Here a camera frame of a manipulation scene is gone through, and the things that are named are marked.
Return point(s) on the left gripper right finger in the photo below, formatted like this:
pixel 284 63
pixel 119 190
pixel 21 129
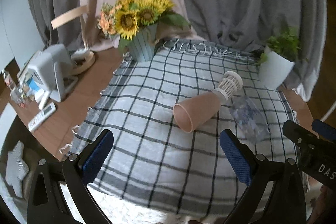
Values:
pixel 286 202

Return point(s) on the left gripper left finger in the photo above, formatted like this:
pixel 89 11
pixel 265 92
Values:
pixel 47 203

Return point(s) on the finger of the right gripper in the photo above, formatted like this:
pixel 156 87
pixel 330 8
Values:
pixel 317 155
pixel 323 129

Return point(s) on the clear printed plastic cup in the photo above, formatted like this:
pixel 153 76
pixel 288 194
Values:
pixel 249 119

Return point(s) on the pink plastic cup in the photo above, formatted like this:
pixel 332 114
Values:
pixel 193 112

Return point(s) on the plaid paper cup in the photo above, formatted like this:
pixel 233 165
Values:
pixel 229 85

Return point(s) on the white star cushion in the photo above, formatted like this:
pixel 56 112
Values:
pixel 16 169

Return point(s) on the green plant white pot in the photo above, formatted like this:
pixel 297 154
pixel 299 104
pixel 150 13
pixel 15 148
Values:
pixel 278 58

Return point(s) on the black white checkered tablecloth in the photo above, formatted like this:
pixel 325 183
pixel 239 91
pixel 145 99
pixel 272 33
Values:
pixel 153 163

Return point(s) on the white remote control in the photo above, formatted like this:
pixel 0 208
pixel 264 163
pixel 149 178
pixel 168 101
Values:
pixel 41 117

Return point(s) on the clutter of small items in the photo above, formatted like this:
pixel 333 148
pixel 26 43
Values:
pixel 22 93

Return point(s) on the white mini projector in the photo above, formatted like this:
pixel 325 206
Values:
pixel 51 70

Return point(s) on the wooden desk lamp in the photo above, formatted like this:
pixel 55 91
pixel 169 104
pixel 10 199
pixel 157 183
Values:
pixel 72 23

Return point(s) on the grey curtain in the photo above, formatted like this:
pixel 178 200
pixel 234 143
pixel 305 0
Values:
pixel 249 3

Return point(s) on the sunflower bouquet blue pot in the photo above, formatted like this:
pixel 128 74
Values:
pixel 136 23

